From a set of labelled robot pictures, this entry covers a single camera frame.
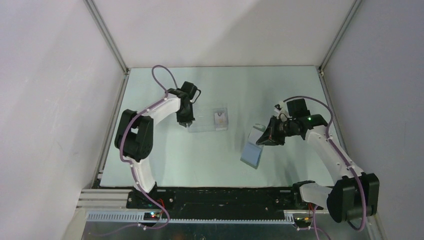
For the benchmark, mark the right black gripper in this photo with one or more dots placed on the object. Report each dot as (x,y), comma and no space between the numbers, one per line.
(275,139)

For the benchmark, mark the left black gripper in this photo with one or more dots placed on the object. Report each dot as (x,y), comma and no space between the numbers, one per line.
(188,119)

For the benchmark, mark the blue card wallet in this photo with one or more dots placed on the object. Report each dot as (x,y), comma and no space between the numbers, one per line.
(251,153)

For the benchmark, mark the clear acrylic card holder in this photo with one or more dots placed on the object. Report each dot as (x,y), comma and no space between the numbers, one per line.
(204,120)

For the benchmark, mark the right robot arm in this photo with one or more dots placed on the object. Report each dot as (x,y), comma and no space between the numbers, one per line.
(354,194)

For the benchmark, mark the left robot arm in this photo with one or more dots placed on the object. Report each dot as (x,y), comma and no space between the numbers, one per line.
(135,137)

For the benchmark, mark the stack of VIP cards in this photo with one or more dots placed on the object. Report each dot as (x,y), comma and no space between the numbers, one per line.
(220,121)

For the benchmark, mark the right controller board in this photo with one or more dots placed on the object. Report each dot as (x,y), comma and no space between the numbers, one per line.
(303,223)

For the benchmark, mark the controller board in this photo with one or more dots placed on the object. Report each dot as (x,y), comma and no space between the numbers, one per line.
(303,223)
(152,216)

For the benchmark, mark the left controller board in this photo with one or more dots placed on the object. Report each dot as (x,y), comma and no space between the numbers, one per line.
(152,216)

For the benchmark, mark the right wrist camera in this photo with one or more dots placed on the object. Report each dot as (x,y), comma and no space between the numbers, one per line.
(281,113)

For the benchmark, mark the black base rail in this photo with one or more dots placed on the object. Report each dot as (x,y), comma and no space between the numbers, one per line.
(225,203)

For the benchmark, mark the white slotted cable duct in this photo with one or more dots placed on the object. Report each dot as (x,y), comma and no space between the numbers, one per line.
(137,217)

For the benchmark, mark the left aluminium frame post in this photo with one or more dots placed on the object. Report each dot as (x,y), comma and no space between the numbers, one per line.
(106,34)

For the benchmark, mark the aluminium frame post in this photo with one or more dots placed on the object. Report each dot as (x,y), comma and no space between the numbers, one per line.
(106,34)
(339,35)

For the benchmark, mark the right aluminium frame post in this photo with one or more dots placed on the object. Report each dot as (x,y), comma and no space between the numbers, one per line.
(339,35)

